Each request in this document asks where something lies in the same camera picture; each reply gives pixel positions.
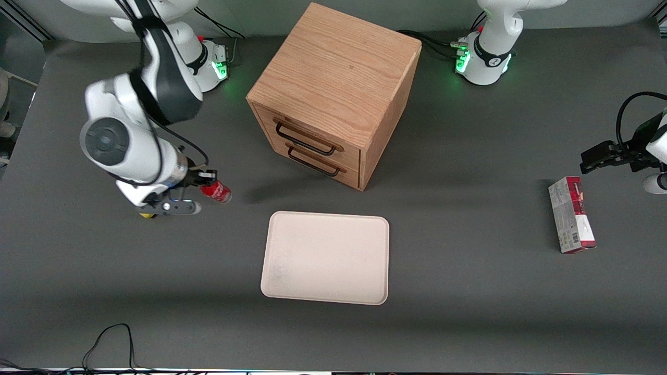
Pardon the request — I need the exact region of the red coke bottle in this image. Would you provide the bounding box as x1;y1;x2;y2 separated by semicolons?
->
201;179;233;205

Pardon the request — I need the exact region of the black left arm base cable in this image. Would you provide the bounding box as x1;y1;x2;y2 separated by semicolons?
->
398;30;460;59

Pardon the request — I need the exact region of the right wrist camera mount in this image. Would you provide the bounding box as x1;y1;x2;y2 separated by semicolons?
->
138;189;203;218

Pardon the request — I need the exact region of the wooden drawer front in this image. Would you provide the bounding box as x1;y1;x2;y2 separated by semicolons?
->
271;142;361;190
252;102;362;170

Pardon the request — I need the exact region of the wooden two-drawer cabinet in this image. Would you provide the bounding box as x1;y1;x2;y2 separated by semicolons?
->
246;2;422;192

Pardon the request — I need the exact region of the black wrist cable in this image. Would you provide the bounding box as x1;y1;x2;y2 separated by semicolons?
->
115;0;211;168
616;91;667;147

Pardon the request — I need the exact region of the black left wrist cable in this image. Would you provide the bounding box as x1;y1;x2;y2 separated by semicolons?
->
616;91;667;147

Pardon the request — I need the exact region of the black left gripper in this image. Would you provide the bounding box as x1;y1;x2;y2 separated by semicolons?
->
579;113;666;175

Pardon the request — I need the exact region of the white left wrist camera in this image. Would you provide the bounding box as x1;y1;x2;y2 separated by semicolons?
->
642;173;667;195

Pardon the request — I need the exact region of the black arm base cable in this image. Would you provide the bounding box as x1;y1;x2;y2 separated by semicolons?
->
398;30;460;59
197;7;246;64

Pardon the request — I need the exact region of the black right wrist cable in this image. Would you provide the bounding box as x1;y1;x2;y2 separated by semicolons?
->
115;0;211;168

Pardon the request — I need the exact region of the red plaid carton box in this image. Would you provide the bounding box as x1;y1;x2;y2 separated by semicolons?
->
548;176;597;254

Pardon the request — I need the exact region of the cream rectangular tray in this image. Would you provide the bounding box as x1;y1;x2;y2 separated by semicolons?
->
261;210;390;306

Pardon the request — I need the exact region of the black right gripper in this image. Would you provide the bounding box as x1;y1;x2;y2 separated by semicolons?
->
176;166;218;203

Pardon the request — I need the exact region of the black right arm base cable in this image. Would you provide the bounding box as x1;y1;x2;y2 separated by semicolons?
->
197;7;246;64

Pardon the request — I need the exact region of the black metal drawer handle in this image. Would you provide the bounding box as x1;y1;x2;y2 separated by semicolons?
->
287;146;342;178
274;120;339;157

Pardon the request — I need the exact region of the thin black looped cable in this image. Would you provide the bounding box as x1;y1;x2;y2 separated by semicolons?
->
82;323;139;373

